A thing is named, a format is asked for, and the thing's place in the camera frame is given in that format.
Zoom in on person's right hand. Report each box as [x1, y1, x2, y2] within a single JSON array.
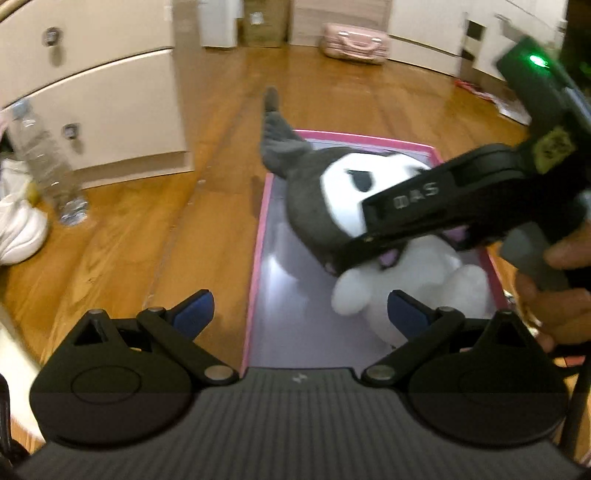
[[515, 221, 591, 353]]

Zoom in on clear plastic water bottle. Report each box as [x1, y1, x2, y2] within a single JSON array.
[[9, 98, 88, 226]]

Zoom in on white drawer cabinet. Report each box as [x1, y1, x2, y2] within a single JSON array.
[[1, 1, 199, 188]]

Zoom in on cardboard box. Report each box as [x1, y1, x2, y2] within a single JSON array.
[[242, 0, 290, 48]]

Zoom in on pink handbag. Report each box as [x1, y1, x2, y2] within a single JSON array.
[[318, 23, 390, 65]]

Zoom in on black white Kuromi plush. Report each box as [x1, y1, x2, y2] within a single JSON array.
[[259, 87, 490, 347]]

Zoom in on pink open shoe box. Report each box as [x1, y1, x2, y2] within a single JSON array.
[[245, 132, 504, 369]]

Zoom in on white sneaker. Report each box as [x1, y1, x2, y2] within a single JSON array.
[[1, 154, 50, 266]]

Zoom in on red white paper litter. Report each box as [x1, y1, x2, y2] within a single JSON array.
[[454, 78, 531, 126]]

